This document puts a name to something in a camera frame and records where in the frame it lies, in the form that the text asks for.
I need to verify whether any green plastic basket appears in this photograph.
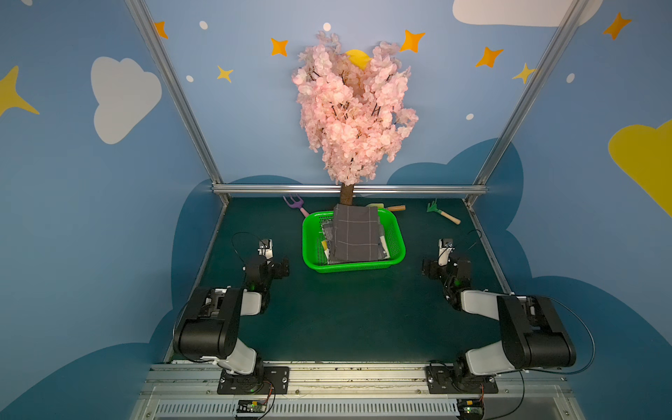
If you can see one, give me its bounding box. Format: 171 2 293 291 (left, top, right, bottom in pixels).
302 209 406 273

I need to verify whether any navy striped pillowcase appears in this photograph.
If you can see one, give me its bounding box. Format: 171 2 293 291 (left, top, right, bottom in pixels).
379 233 390 260

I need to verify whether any light grey checked pillowcase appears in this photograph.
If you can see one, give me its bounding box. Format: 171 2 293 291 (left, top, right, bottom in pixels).
320 220 336 264

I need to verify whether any dark grey checked pillowcase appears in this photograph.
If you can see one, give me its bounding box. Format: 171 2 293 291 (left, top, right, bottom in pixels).
327 204 389 264

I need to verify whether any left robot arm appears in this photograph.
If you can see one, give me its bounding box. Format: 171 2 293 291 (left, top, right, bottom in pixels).
173 255 290 376

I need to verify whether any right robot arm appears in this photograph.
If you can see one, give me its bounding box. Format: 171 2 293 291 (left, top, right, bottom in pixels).
422 257 577 377

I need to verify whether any green toy rake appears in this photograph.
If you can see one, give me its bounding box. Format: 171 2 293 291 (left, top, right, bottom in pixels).
427 199 461 225

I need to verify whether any purple toy garden fork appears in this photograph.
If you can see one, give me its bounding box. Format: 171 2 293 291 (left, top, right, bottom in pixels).
283 194 310 218

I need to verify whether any left circuit board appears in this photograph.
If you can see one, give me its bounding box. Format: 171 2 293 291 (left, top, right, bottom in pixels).
236 400 268 417

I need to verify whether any circuit board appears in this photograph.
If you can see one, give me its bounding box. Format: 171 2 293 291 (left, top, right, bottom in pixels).
236 400 268 417
457 399 484 420

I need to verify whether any right circuit board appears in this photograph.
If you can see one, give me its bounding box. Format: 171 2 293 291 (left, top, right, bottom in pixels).
457 399 484 420

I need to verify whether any pink blossom artificial tree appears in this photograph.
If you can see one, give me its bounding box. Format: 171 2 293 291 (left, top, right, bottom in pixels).
292 31 418 205

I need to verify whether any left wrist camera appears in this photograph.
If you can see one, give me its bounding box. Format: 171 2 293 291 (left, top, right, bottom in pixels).
257 239 273 260

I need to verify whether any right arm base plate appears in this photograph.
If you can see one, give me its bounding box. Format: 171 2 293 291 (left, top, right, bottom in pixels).
425 365 499 395

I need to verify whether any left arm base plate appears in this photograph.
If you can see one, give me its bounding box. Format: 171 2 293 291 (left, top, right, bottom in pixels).
216 366 291 395

